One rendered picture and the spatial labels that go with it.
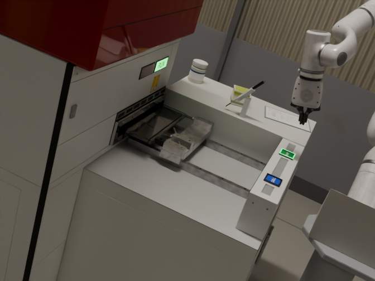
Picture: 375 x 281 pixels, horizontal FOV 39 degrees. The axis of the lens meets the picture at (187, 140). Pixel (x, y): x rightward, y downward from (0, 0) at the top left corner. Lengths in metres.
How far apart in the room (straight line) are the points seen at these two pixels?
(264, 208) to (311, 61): 0.54
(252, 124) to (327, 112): 1.67
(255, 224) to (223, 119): 0.64
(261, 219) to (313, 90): 0.51
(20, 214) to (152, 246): 0.43
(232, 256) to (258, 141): 0.64
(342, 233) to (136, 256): 0.69
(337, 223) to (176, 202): 0.53
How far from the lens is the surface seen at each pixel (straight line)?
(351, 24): 1.97
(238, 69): 3.87
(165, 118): 2.10
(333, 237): 1.82
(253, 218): 1.68
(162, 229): 1.73
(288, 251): 3.29
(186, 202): 1.74
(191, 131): 2.11
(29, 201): 1.68
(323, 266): 1.91
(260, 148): 2.18
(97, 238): 1.87
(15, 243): 1.79
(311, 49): 1.85
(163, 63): 2.07
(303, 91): 1.90
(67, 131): 1.56
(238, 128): 2.17
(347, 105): 3.75
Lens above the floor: 1.71
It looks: 24 degrees down
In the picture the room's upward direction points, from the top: 18 degrees clockwise
